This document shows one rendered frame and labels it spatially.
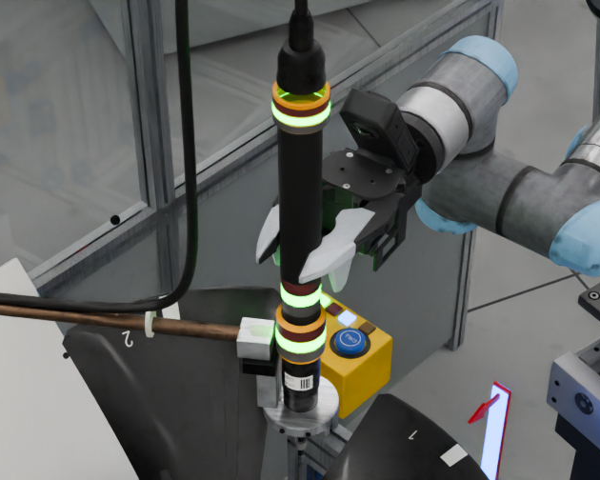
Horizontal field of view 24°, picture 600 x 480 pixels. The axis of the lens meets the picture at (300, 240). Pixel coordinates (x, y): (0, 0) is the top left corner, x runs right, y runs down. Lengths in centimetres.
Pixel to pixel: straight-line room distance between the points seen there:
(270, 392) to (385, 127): 28
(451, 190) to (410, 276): 159
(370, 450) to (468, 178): 39
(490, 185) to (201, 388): 35
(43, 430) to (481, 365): 186
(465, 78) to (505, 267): 226
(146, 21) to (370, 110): 87
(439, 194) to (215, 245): 101
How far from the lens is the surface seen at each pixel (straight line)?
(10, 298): 126
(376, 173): 120
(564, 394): 200
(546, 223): 133
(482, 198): 135
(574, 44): 435
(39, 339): 159
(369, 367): 186
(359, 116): 114
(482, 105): 131
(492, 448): 175
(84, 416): 161
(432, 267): 302
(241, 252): 241
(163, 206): 218
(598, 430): 198
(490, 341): 336
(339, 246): 113
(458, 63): 132
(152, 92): 204
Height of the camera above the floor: 244
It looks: 43 degrees down
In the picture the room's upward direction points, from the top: straight up
